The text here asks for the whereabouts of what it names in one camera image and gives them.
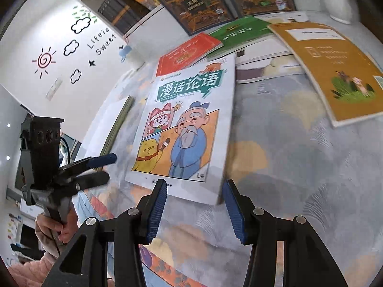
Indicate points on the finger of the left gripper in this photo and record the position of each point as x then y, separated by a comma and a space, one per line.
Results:
101, 161
95, 179

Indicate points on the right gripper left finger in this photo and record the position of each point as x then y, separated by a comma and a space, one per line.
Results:
135, 227

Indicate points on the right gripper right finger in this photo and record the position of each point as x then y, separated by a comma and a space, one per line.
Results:
255, 227

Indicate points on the cartoon Analects white book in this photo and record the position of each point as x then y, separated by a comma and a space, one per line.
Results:
183, 134

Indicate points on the person left hand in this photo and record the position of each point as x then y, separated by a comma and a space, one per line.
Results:
54, 236

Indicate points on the patterned fan table mat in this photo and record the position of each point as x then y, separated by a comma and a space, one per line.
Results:
283, 154

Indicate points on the black book set on shelf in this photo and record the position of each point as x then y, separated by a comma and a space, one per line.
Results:
123, 14

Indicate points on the red cover book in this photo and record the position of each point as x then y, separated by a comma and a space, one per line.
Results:
187, 54

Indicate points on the white bookshelf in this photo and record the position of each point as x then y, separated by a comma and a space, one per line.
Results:
119, 3

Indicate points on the white contents page book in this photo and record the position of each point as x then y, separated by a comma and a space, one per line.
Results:
266, 59

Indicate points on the mustard yellow book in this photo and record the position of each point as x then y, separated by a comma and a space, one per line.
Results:
348, 82

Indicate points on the dark green book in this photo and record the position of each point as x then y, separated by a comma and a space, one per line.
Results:
238, 34

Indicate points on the dark encyclopedia book left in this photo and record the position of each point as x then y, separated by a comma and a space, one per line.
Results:
196, 16

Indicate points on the white ceramic flower vase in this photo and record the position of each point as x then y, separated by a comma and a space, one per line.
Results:
343, 11

